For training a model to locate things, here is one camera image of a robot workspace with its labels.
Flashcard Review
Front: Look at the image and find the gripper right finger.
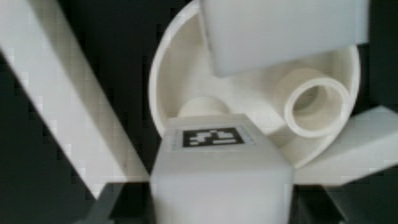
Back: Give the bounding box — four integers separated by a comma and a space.
290, 185, 347, 224

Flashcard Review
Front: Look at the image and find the white U-shaped fence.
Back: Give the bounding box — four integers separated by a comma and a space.
0, 0, 398, 191

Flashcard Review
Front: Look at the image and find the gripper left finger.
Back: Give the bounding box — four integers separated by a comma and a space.
74, 182, 157, 224

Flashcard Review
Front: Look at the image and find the white stool leg with tag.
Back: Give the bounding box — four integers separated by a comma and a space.
200, 0, 372, 77

